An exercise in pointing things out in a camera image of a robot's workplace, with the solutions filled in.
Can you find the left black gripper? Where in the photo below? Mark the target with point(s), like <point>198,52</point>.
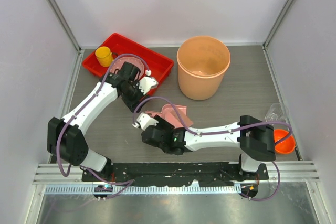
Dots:
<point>133,104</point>

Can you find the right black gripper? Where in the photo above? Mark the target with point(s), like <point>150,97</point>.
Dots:
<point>163,124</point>

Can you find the pink dustpan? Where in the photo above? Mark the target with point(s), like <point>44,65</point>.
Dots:
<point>165,109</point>

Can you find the orange plastic bucket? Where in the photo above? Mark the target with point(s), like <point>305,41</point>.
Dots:
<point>202,63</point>

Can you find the pink hand brush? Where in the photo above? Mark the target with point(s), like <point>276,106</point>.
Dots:
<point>177,121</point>

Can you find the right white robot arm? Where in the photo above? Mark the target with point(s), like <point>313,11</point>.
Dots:
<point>254,137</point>

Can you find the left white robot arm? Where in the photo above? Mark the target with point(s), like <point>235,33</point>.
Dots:
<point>66,136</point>

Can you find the pink dotted plate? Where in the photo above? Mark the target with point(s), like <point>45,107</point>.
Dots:
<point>130,59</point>

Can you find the yellow mug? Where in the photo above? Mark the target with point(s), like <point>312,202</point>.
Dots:
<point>105,56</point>

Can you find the orange bowl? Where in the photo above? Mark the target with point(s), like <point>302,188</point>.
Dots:
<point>285,147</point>

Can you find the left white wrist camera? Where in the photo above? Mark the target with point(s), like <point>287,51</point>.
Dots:
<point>147,83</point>

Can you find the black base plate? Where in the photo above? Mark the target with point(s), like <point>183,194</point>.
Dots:
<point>207,174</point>

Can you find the white slotted cable duct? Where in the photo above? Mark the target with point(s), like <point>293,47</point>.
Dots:
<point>96,189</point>

